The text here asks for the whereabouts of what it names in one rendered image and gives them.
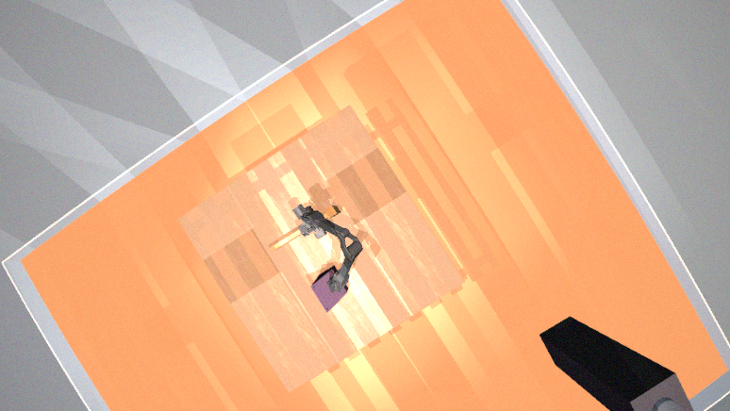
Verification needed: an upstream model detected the wooden rail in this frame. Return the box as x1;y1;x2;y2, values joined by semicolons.
269;213;328;253

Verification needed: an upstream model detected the brown wooden post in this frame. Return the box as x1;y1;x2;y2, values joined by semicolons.
324;205;340;219

